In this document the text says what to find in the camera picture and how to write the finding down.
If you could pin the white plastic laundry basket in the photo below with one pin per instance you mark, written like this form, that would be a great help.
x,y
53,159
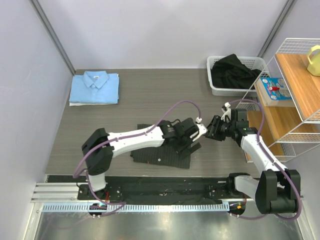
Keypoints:
x,y
248,61

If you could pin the dark pinstriped long sleeve shirt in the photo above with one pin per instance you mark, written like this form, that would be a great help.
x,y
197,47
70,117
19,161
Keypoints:
x,y
162,157

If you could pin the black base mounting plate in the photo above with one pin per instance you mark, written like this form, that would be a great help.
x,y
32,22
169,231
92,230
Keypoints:
x,y
160,191

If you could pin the aluminium rail frame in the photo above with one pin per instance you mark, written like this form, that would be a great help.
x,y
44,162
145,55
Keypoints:
x,y
57,214

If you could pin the folded light blue shirt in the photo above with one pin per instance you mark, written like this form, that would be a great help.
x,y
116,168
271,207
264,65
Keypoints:
x,y
94,88

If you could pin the yellow watering can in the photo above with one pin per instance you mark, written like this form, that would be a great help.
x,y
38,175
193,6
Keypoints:
x,y
313,57

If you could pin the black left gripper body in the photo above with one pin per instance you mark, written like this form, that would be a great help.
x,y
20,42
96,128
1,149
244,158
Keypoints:
x,y
186,150

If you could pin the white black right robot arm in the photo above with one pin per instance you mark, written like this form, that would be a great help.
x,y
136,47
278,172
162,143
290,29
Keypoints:
x,y
278,189

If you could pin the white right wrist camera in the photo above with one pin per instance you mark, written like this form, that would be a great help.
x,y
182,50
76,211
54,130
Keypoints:
x,y
226,109

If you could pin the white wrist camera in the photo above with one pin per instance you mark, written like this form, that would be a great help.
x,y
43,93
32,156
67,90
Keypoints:
x,y
226,109
201,130

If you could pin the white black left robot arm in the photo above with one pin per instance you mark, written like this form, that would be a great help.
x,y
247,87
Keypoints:
x,y
101,147

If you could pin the blue product box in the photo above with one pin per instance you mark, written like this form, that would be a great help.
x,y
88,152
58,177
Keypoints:
x,y
274,92

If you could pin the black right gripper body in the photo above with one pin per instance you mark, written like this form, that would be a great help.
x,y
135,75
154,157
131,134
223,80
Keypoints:
x,y
219,129

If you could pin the white wire shelf rack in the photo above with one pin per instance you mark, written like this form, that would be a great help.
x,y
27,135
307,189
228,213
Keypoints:
x,y
290,131

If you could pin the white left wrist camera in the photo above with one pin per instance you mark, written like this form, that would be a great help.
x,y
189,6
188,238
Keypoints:
x,y
201,130

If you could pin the black clothes in basket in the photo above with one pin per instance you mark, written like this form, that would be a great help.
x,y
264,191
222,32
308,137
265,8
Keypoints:
x,y
230,73

